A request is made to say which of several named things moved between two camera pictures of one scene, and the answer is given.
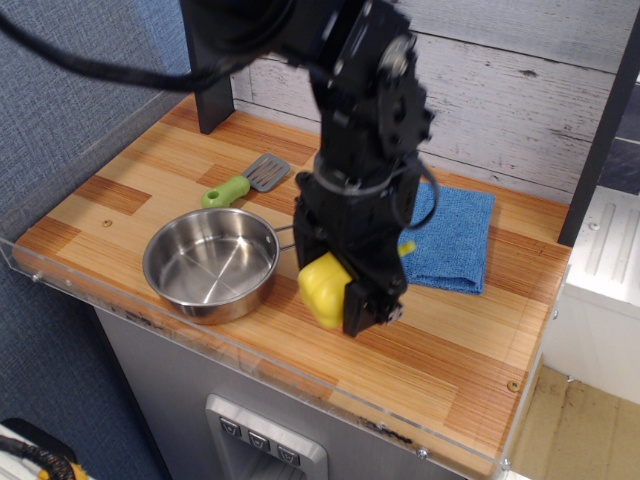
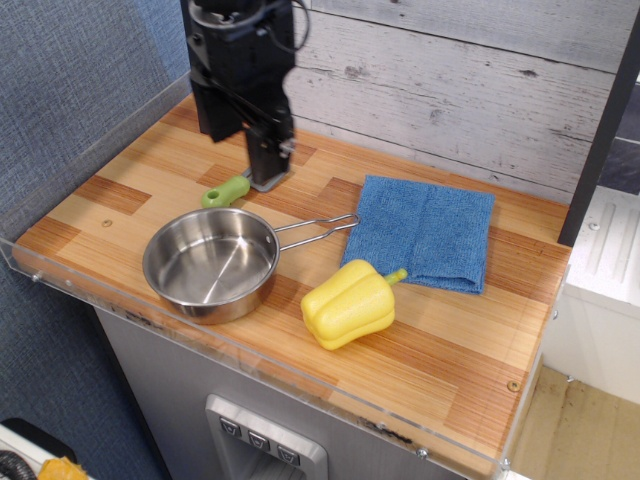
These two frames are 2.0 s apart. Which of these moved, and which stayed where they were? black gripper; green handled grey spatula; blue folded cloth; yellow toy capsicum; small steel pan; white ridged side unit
Moved: black gripper; yellow toy capsicum
Stayed: white ridged side unit; small steel pan; green handled grey spatula; blue folded cloth
